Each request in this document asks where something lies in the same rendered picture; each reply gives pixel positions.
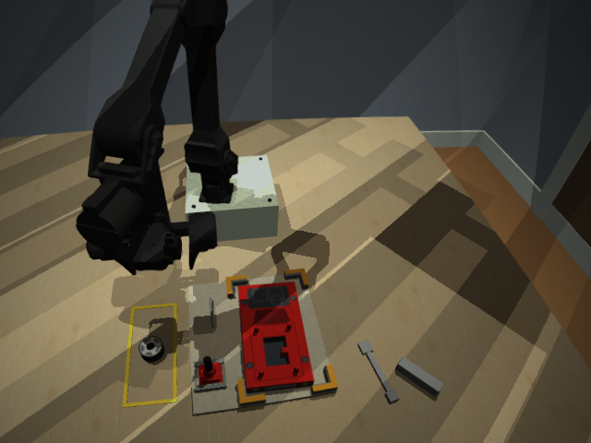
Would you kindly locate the yellow rectangular outline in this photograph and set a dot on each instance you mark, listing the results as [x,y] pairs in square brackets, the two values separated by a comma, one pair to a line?
[142,403]

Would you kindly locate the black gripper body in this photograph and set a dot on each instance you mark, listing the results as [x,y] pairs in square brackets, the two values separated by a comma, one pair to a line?
[201,229]

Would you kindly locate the black tyre with grey wheel rim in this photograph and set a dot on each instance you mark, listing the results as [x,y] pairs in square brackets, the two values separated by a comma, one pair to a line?
[145,351]

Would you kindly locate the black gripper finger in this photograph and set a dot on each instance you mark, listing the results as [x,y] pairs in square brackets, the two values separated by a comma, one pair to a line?
[192,256]
[121,258]

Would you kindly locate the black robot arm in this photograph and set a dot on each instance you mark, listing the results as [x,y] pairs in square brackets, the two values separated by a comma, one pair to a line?
[130,127]

